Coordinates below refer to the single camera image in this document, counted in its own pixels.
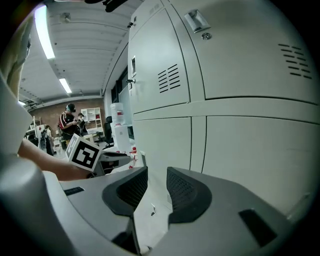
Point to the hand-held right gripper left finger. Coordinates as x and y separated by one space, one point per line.
105 207

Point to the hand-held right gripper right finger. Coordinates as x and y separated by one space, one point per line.
220 220

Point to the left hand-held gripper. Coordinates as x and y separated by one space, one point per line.
83 152

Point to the beige metal locker cabinet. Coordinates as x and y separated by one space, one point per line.
237 137

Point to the person's left forearm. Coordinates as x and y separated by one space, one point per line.
50 162

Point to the clear red-capped water bottle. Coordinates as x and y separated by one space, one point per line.
133 152

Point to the white water dispenser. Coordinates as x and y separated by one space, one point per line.
121 137

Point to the black office chair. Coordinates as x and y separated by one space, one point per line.
108 130

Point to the clear dispenser water jug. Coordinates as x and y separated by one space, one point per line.
117 112

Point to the white cube shelf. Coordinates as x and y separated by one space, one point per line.
96 112

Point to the frosted glass board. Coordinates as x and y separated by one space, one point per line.
125 100

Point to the ceiling strip light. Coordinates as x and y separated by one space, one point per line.
45 32
65 85

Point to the person's pale yellow shirt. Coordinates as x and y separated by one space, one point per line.
10 112

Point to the black head camera mount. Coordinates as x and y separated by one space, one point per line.
112 5

